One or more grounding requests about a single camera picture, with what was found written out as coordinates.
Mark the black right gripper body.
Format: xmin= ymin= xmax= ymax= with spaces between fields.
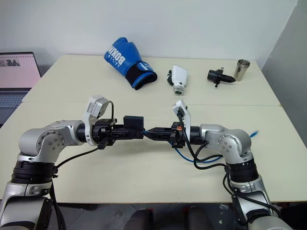
xmin=168 ymin=121 xmax=188 ymax=149

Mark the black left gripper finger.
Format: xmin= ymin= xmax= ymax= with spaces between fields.
xmin=115 ymin=134 xmax=144 ymax=142
xmin=116 ymin=128 xmax=145 ymax=136

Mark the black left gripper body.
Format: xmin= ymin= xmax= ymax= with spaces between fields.
xmin=92 ymin=118 xmax=118 ymax=150

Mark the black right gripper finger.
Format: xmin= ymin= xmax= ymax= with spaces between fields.
xmin=148 ymin=126 xmax=173 ymax=135
xmin=144 ymin=133 xmax=172 ymax=142

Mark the small black box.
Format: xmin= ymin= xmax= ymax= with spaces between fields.
xmin=123 ymin=115 xmax=145 ymax=133

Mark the blue Ethernet cable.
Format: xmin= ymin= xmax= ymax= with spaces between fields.
xmin=141 ymin=130 xmax=260 ymax=164

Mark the white robotic hand part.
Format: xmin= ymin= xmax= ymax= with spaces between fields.
xmin=165 ymin=64 xmax=189 ymax=97

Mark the black plastic nozzle part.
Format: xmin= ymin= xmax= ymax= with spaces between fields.
xmin=207 ymin=67 xmax=236 ymax=88

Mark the blue boxing glove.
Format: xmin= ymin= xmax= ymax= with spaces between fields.
xmin=103 ymin=36 xmax=158 ymax=91

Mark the dark rounded shape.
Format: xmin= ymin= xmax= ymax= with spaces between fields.
xmin=123 ymin=209 xmax=154 ymax=230

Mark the silver metal cup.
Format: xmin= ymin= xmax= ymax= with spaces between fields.
xmin=233 ymin=59 xmax=251 ymax=82

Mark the open grey laptop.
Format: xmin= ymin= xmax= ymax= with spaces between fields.
xmin=0 ymin=51 xmax=42 ymax=128

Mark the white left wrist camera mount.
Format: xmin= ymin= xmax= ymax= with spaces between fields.
xmin=83 ymin=94 xmax=113 ymax=146

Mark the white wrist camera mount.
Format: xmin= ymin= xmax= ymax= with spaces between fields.
xmin=83 ymin=94 xmax=113 ymax=146
xmin=170 ymin=99 xmax=193 ymax=145

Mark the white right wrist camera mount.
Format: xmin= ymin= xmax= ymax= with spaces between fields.
xmin=170 ymin=99 xmax=193 ymax=145

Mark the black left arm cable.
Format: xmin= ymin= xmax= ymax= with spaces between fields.
xmin=48 ymin=100 xmax=115 ymax=230

